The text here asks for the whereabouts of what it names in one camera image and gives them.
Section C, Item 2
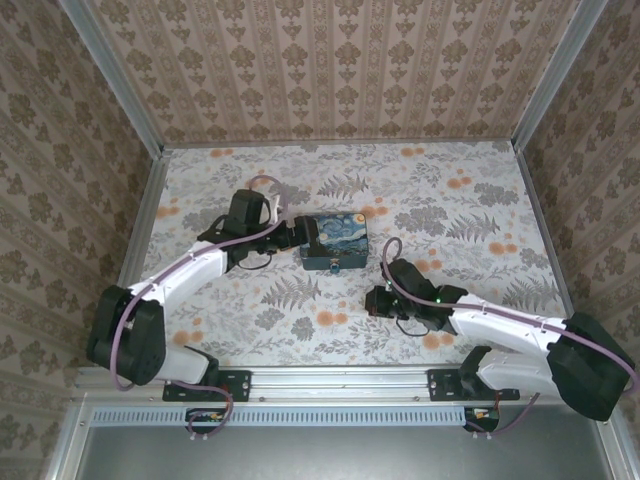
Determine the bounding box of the starry night tin box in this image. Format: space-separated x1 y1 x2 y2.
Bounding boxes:
298 212 372 272

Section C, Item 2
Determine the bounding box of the floral patterned table cover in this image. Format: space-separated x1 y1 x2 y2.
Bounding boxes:
119 142 586 369

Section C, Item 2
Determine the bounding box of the small black controller board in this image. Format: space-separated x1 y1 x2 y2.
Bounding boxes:
462 407 501 432
185 407 226 434

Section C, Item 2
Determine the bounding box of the grey metal panel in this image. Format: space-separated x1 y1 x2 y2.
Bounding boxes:
74 424 616 480

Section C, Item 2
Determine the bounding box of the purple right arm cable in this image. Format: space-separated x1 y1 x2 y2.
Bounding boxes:
382 237 640 441

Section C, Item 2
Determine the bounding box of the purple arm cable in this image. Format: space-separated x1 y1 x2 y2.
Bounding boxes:
382 237 640 441
112 174 297 444

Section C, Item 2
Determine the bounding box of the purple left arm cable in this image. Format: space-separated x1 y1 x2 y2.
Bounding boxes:
112 174 297 444

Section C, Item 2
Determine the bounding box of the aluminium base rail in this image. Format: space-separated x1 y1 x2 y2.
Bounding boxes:
74 364 619 404

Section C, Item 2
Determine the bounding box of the white slotted cable duct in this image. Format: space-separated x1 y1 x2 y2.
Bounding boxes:
92 405 501 427

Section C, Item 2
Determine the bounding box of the aluminium side rail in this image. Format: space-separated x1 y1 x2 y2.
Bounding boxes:
97 147 174 369

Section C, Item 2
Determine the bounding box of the aluminium corner post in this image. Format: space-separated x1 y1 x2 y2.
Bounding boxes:
63 0 166 154
512 0 611 154

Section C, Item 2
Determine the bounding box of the aluminium frame rail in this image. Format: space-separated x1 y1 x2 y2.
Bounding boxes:
42 399 94 480
592 399 639 480

